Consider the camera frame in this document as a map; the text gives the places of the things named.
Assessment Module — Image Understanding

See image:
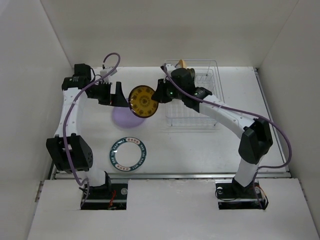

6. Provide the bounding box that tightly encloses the purple cable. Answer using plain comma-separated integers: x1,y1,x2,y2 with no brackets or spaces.
62,52,123,208
161,64,293,210

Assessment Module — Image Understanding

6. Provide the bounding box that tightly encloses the white wire dish rack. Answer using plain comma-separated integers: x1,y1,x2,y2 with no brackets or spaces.
163,59,225,127

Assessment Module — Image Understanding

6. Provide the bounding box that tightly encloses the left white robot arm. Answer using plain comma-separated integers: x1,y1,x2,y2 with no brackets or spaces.
46,63,129,199

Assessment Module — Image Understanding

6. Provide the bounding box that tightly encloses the beige deep plate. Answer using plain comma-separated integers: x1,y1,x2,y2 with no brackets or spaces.
174,59,188,69

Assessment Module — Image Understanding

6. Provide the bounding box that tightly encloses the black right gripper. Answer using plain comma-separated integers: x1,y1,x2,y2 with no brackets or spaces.
151,77,185,104

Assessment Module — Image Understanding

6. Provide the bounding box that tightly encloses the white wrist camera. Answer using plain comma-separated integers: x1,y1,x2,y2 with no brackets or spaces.
99,66,117,82
160,63,177,76

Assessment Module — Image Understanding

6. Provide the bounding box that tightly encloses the yellow patterned plate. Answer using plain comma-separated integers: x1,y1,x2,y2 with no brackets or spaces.
128,85,159,119
188,68,196,79

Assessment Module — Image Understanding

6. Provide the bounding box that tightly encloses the white plate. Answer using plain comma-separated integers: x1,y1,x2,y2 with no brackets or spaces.
109,136,147,173

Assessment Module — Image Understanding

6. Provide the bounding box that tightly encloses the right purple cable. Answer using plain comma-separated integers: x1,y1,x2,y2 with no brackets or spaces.
161,64,293,210

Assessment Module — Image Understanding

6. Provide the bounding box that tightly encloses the lilac plastic plate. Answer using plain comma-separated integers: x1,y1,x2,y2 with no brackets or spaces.
111,107,145,129

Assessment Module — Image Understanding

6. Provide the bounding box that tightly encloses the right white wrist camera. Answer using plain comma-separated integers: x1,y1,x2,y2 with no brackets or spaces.
160,63,177,76

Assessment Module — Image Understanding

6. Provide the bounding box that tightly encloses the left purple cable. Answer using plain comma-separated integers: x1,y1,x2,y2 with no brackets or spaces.
62,52,123,208

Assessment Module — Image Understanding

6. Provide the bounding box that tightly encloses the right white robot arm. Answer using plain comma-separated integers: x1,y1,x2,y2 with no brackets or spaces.
151,64,273,197

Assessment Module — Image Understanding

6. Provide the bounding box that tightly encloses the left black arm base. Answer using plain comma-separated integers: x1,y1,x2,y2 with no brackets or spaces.
80,180,128,211

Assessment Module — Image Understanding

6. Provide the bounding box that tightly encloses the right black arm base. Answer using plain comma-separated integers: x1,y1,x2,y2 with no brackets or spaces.
214,180,269,210

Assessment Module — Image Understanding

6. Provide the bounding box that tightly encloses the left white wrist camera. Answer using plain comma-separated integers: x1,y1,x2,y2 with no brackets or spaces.
99,66,117,82

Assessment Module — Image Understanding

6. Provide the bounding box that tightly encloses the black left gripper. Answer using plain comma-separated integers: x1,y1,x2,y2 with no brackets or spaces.
88,80,129,107

